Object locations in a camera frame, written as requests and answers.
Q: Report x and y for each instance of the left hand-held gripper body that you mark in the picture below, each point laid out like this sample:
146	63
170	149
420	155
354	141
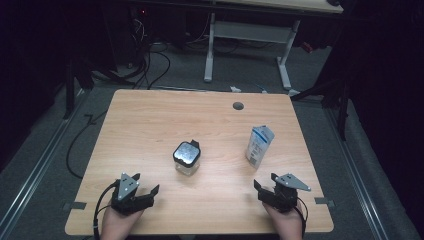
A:
126	188

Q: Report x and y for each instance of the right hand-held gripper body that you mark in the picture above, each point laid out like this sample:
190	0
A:
283	198

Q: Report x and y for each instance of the white plastic bag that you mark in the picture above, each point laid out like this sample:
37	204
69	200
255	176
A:
258	146

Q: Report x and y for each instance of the glass jar with black lid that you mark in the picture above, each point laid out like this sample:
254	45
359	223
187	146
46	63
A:
186	155

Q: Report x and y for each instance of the person's right hand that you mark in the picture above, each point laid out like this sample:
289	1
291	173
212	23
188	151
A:
288	225

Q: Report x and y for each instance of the person's left hand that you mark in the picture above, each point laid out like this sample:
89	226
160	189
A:
116	225

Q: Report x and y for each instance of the grey tape strip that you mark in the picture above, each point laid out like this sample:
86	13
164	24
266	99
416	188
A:
324	201
75	205

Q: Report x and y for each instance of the small white floor object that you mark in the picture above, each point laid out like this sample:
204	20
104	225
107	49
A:
235	89

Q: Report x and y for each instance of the black metal stand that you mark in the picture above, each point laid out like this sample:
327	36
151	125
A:
341	106
69	93

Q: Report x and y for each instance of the small red object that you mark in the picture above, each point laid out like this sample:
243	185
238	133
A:
307	47

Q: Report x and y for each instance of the metal floor rail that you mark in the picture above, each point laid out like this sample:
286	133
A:
36	166
356	180

